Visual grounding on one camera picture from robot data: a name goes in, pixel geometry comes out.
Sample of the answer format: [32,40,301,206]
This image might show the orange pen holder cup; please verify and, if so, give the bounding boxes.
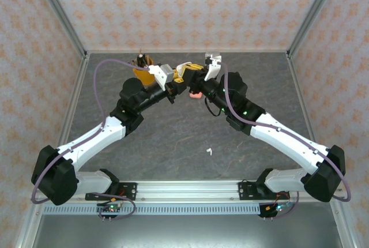
[131,54,156,86]

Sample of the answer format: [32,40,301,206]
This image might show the small green-lit circuit board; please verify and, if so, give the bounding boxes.
[259,201,292,220]
[96,201,125,222]

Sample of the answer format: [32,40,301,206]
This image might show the grey metal shelf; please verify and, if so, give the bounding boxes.
[30,215,340,248]

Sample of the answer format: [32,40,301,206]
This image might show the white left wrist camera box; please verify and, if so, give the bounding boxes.
[149,63,178,90]

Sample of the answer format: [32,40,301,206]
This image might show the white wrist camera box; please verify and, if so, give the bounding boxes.
[149,63,178,90]
[204,51,223,81]

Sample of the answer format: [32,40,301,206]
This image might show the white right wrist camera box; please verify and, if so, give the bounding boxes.
[204,51,223,81]

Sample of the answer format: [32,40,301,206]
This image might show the aluminium table edge rail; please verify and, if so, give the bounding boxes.
[85,48,289,55]
[44,53,91,182]
[286,51,329,180]

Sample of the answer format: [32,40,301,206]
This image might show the thin black right gripper cable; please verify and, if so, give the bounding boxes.
[205,97,223,118]

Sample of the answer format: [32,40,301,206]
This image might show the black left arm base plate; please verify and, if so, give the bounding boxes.
[85,182,138,201]

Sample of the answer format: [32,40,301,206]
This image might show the aluminium mounting rail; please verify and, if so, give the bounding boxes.
[30,180,346,203]

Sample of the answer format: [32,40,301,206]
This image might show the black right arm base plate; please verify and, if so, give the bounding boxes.
[238,181,292,201]

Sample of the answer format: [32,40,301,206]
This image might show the aluminium frame post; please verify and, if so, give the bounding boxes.
[30,0,89,60]
[14,201,44,248]
[330,201,357,248]
[287,0,346,58]

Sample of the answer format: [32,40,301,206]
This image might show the slotted grey cable tray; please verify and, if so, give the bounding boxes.
[42,204,262,216]

